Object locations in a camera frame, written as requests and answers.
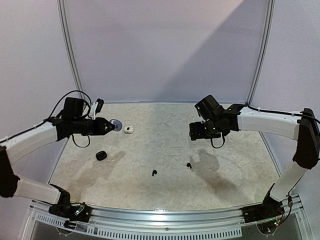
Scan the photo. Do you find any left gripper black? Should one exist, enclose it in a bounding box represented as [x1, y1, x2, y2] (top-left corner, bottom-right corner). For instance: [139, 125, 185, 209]
[72, 116, 115, 135]

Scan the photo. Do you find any blue grey charging case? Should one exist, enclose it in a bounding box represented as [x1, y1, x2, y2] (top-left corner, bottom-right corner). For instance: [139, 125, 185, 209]
[109, 119, 123, 132]

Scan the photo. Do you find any white earbud charging case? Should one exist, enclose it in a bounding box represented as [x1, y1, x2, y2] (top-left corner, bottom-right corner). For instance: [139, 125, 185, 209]
[123, 126, 135, 134]

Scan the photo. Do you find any black earbud charging case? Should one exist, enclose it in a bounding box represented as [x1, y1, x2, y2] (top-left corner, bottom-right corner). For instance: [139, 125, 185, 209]
[95, 150, 108, 161]

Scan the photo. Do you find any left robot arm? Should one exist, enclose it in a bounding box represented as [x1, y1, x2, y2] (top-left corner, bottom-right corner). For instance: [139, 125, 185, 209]
[0, 97, 122, 217]

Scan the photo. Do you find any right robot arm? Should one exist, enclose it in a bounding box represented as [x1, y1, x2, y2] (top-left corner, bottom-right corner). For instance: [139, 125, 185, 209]
[189, 95, 320, 218]

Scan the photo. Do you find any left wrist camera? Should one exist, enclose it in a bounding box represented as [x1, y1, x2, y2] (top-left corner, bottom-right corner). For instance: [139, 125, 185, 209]
[88, 98, 105, 120]

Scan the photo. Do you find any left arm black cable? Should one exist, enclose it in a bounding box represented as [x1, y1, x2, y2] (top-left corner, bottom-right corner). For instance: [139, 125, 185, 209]
[0, 89, 92, 149]

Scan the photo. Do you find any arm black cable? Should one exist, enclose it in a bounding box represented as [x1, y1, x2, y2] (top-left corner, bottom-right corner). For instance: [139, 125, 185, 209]
[209, 103, 320, 161]
[0, 89, 92, 149]

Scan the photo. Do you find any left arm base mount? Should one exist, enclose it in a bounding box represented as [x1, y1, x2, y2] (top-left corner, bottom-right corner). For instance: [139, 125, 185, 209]
[48, 200, 93, 223]

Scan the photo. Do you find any aluminium front rail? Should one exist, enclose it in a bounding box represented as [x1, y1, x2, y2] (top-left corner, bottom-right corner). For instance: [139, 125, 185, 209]
[21, 194, 314, 240]

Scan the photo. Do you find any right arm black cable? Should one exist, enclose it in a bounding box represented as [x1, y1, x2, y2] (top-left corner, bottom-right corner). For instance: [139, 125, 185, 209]
[209, 103, 320, 161]

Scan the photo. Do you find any right aluminium frame post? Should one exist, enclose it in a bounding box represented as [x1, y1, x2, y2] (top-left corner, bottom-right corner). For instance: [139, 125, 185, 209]
[245, 0, 275, 105]

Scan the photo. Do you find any aluminium frame post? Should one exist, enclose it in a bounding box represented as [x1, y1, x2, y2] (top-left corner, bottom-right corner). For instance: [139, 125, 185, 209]
[245, 0, 275, 105]
[57, 0, 84, 91]

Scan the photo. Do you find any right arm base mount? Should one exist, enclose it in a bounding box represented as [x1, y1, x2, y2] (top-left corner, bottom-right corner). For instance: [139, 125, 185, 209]
[241, 199, 285, 223]

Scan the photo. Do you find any left aluminium frame post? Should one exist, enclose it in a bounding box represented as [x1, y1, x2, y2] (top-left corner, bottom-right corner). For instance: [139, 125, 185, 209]
[57, 0, 84, 91]

